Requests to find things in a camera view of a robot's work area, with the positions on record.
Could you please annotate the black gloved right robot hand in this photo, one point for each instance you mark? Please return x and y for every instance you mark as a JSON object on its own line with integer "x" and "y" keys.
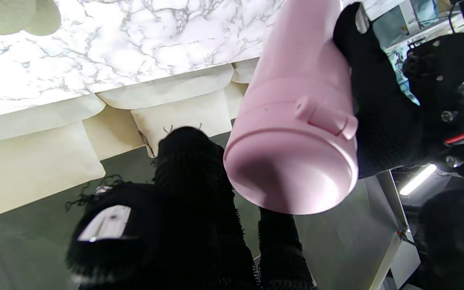
{"x": 191, "y": 217}

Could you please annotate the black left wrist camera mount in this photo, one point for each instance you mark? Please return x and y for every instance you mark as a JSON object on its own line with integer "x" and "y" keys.
{"x": 437, "y": 64}

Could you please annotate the pink thermos lid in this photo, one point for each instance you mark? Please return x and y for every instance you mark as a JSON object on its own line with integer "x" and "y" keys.
{"x": 292, "y": 161}

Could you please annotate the cream sofa seat cushion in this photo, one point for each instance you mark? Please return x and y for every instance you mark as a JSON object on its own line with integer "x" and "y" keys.
{"x": 246, "y": 70}
{"x": 34, "y": 121}
{"x": 167, "y": 90}

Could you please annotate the cream sofa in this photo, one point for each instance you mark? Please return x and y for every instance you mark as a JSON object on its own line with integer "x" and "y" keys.
{"x": 115, "y": 133}

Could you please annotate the white backdrop frame post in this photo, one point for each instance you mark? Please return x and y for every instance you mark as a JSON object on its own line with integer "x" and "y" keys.
{"x": 395, "y": 241}

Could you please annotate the white ceiling tube light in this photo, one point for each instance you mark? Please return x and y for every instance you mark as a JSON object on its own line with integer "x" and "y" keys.
{"x": 417, "y": 180}

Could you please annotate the cream sofa back pillow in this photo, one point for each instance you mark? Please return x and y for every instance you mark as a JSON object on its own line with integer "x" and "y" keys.
{"x": 183, "y": 110}
{"x": 34, "y": 169}

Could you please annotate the pink thermos body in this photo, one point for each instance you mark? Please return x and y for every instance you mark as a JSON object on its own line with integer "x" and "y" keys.
{"x": 308, "y": 44}

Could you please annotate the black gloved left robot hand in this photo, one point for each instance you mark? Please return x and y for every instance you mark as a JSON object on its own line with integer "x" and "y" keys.
{"x": 385, "y": 104}

